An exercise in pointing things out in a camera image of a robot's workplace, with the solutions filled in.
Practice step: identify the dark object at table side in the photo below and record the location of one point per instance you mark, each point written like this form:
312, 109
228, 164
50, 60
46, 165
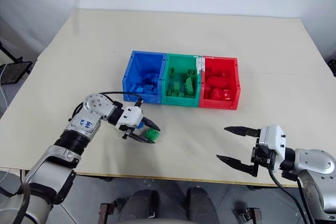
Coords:
333, 68

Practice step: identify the white paper label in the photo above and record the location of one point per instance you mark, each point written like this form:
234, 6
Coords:
200, 64

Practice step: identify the dark rounded shape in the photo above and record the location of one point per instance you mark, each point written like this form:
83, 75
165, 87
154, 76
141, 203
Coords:
200, 203
141, 204

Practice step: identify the green toy building block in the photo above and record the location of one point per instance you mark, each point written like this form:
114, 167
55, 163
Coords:
153, 134

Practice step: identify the rusty metal bracket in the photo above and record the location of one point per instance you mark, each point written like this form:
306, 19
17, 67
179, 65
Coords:
107, 209
249, 213

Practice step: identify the green plastic bin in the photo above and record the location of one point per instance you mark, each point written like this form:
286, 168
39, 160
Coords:
181, 62

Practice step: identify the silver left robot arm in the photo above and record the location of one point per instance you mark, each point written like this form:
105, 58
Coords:
52, 161

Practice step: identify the black stand base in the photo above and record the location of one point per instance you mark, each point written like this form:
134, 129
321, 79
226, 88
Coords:
15, 72

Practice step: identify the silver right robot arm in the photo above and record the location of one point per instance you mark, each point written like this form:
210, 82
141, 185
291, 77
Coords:
315, 161

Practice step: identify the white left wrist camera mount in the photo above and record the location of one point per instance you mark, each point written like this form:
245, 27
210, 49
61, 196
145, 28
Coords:
130, 116

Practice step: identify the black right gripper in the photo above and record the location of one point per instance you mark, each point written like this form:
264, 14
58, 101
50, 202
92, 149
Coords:
262, 157

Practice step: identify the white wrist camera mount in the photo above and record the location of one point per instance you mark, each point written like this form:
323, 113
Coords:
274, 140
130, 116

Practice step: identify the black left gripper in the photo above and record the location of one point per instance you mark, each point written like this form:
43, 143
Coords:
128, 131

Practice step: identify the red plastic bin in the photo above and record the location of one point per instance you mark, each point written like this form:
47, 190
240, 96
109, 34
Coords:
218, 66

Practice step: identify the long red toy block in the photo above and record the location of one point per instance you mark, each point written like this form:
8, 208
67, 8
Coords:
218, 81

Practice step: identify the long green toy block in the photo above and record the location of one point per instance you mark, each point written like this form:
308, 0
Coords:
189, 85

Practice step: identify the blue plastic bin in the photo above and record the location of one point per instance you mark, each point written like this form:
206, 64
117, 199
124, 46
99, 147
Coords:
141, 61

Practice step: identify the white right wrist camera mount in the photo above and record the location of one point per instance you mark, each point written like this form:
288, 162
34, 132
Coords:
274, 140

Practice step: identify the blue toy block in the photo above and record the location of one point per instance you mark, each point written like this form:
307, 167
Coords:
151, 76
148, 87
138, 89

